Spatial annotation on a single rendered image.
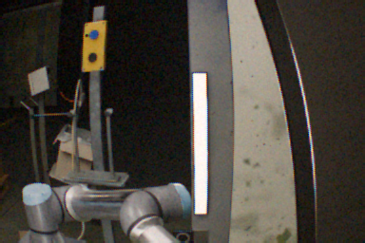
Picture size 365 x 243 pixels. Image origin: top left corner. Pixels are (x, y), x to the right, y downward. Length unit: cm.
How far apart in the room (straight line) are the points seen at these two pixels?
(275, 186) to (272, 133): 25
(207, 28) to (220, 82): 25
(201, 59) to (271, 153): 51
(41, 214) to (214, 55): 110
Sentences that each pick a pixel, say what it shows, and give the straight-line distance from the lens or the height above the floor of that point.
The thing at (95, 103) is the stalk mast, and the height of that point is 112.
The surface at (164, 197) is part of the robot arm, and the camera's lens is 158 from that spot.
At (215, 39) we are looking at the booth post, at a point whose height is 142.
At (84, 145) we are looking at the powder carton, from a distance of 412.
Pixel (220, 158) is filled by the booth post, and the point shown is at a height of 91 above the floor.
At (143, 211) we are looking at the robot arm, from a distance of 150.
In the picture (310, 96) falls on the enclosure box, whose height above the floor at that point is 131.
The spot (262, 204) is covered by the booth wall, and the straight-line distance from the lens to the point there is 261.
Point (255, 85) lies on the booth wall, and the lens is 250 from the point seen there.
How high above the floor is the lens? 147
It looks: 9 degrees down
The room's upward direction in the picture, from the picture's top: 1 degrees counter-clockwise
